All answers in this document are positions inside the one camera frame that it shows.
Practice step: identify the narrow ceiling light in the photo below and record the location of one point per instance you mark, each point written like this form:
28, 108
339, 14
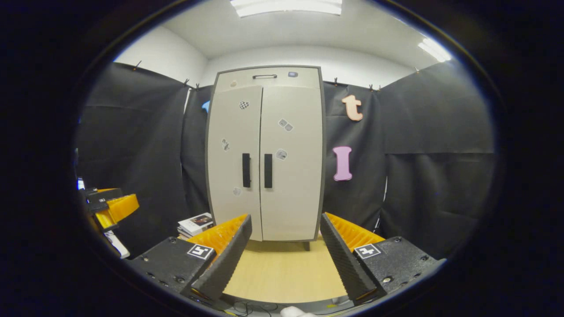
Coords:
434, 49

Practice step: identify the white grey shoe cabinet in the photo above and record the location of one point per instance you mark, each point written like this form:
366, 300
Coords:
291, 202

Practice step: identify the black backdrop cloth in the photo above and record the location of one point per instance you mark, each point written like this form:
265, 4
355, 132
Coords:
440, 189

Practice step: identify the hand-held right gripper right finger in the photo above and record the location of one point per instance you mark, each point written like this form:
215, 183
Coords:
343, 264

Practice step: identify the white cabinet drawer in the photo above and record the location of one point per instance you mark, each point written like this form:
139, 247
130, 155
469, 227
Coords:
304, 79

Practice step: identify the large ceiling light panel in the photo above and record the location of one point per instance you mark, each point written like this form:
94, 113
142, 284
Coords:
286, 6

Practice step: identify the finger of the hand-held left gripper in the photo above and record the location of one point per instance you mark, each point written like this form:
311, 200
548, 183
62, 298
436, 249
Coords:
105, 195
119, 207

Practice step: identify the small stack of books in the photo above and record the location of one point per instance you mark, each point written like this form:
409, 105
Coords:
196, 222

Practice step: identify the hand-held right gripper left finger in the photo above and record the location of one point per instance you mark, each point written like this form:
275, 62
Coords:
224, 264

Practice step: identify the white shoe cabinet door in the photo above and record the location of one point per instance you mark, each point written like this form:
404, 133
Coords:
295, 202
231, 211

